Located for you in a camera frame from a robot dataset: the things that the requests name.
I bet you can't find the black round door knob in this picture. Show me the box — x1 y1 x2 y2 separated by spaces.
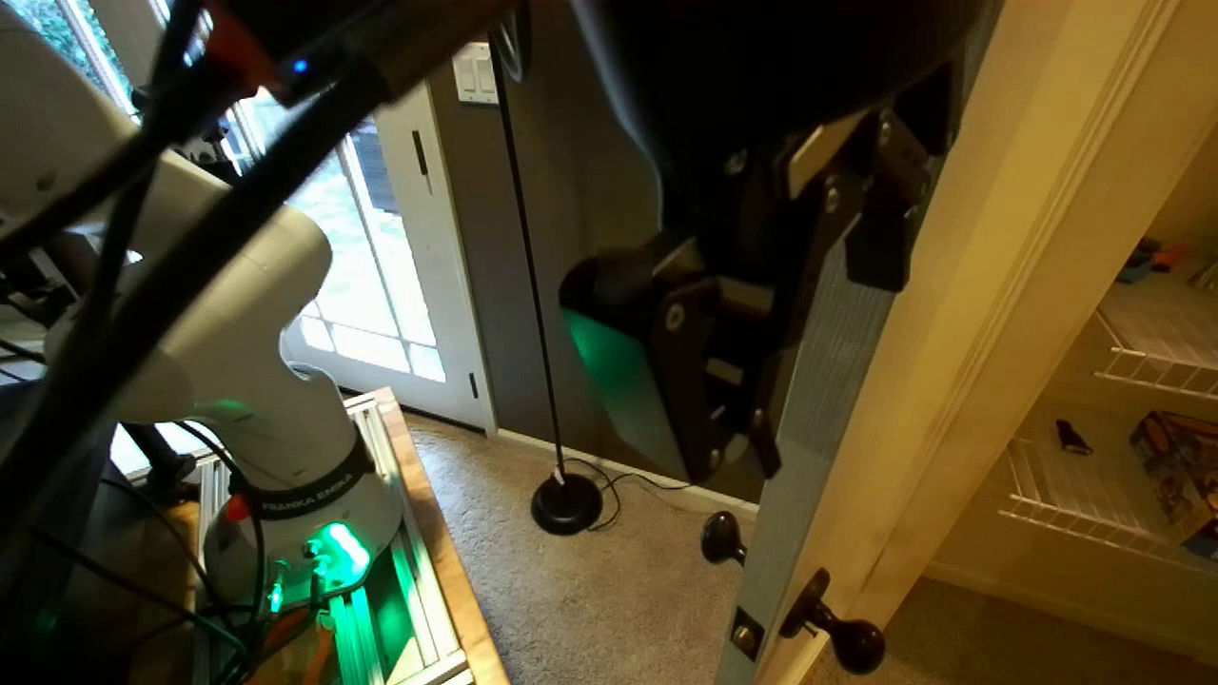
778 563 890 679
697 506 749 570

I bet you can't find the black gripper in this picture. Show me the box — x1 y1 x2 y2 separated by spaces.
560 99 957 492

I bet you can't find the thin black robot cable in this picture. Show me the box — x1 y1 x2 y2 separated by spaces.
50 0 222 384

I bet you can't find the small dark shelf item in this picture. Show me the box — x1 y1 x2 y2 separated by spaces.
1052 416 1095 459

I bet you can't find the dark door latch plate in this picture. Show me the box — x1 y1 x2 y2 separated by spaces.
732 604 769 662

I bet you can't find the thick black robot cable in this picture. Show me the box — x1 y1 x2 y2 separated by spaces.
0 0 527 563

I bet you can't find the thin black lamp cable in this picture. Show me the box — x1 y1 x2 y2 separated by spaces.
592 455 666 532

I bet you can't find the white wall switch plate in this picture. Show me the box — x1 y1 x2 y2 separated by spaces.
451 39 508 112

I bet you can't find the white wire closet shelf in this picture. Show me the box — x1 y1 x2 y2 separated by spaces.
998 424 1218 568
1094 266 1218 408

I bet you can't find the colourful printed box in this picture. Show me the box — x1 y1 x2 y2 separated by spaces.
1128 408 1218 563

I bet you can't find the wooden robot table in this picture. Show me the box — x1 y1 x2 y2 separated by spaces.
300 389 513 685

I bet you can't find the white panel door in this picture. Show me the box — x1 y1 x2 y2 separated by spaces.
713 0 1192 685

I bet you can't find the white glass patio door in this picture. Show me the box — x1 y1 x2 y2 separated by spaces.
222 81 504 439

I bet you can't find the black floor lamp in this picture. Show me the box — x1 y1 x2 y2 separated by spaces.
489 22 609 540

